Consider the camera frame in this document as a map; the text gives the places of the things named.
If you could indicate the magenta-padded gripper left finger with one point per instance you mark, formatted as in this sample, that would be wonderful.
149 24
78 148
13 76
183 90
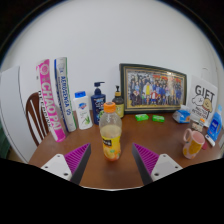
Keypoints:
59 165

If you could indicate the framed group photo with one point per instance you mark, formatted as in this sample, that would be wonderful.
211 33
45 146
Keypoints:
151 88

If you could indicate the white bottle with blue cap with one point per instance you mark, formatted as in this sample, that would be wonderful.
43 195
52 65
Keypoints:
83 113

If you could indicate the small snack packet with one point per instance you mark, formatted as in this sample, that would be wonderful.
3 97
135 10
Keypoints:
196 127

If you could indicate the pink mug with yellow print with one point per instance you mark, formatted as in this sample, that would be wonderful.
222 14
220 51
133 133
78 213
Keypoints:
193 145

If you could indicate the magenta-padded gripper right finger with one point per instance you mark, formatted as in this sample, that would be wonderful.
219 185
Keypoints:
163 165

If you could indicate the colourful puzzle cube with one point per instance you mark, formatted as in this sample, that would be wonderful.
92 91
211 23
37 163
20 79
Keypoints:
202 120

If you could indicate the white printed paper gift bag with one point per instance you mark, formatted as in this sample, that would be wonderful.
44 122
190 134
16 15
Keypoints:
203 100

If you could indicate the pink shuttlecock tube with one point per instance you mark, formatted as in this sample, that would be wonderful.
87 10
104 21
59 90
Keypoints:
50 100

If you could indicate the flat round red coaster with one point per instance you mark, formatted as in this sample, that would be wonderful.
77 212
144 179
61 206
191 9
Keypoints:
204 145

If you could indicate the blue tissue pack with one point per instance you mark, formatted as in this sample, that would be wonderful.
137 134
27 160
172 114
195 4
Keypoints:
181 116

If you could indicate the blue detergent bottle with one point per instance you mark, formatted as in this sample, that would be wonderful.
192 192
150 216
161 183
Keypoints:
215 126

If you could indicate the white green shuttlecock tube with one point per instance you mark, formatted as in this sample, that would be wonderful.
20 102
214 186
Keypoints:
65 95

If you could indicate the brown wooden chair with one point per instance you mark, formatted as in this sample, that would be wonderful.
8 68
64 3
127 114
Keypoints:
35 116

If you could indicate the orange juice bottle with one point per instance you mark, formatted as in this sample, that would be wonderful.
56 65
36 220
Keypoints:
110 140

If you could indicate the dark blue pump bottle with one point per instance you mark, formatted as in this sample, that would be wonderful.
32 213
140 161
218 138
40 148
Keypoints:
97 106

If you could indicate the amber pump bottle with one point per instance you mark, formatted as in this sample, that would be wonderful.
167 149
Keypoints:
118 105

